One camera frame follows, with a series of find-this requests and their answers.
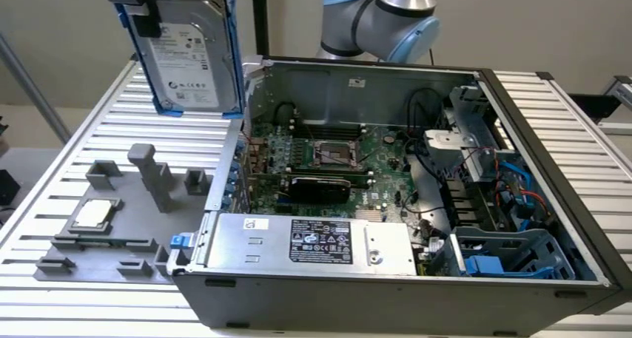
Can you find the hard disk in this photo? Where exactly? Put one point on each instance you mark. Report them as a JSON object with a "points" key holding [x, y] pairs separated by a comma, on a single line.
{"points": [[192, 64]]}

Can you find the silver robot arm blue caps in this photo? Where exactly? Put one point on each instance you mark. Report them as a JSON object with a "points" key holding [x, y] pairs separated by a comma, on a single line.
{"points": [[375, 20]]}

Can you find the blue disk carrier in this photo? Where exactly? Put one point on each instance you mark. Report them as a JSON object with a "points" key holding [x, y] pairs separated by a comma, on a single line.
{"points": [[484, 266]]}

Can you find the black vertical pole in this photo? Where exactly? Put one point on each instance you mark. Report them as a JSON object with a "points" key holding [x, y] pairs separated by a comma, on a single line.
{"points": [[259, 20]]}

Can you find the black RAM slot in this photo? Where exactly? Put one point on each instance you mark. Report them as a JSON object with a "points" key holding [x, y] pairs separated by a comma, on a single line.
{"points": [[330, 128], [330, 134], [330, 124], [330, 131]]}

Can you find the CPU socket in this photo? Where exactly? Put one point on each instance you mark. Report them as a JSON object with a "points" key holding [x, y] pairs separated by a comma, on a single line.
{"points": [[337, 154]]}

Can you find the silver CPU chip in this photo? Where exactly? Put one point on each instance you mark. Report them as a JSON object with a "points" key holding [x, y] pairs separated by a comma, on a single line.
{"points": [[93, 213]]}

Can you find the black block at table edge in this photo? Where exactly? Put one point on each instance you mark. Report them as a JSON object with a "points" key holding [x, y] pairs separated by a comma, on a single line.
{"points": [[7, 188]]}

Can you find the grey parts rack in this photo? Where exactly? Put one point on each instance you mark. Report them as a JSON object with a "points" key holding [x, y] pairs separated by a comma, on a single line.
{"points": [[132, 219]]}

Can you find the black graphics card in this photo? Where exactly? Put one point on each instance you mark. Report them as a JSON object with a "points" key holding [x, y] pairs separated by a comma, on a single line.
{"points": [[315, 192]]}

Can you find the silver coin battery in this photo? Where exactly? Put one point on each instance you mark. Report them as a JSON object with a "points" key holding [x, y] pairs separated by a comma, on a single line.
{"points": [[390, 139]]}

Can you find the blue case latch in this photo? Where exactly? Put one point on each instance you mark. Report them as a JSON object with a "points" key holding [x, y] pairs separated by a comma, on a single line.
{"points": [[180, 241]]}

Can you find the green RAM stick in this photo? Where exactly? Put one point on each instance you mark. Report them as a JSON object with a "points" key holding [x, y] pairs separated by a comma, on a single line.
{"points": [[115, 243]]}

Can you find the silver power supply unit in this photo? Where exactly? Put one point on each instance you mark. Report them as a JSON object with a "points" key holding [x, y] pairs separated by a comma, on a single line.
{"points": [[236, 245]]}

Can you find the green motherboard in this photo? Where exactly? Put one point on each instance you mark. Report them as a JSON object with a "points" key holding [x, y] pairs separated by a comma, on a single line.
{"points": [[390, 175]]}

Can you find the silver finned heat sink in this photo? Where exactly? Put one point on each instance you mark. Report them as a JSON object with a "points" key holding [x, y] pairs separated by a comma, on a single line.
{"points": [[369, 215]]}

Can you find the silver drive cage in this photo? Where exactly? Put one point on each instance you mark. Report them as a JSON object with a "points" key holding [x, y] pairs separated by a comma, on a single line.
{"points": [[464, 138]]}

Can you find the black fan shroud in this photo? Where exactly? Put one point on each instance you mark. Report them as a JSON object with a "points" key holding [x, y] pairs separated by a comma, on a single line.
{"points": [[464, 205]]}

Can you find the open grey PC case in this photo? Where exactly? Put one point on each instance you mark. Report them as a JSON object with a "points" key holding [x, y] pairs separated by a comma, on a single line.
{"points": [[345, 304]]}

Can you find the black box beside table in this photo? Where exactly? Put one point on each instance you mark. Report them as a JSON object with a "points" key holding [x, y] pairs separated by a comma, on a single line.
{"points": [[592, 107]]}

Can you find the grey aluminium frame post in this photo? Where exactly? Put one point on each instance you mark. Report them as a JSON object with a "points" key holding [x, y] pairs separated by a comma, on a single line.
{"points": [[29, 83]]}

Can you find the white sticker on case wall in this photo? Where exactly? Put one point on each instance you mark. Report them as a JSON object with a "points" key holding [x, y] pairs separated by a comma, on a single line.
{"points": [[355, 83]]}

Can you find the aluminium profile rail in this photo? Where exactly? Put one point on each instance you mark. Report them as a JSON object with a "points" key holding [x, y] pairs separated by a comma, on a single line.
{"points": [[617, 94]]}

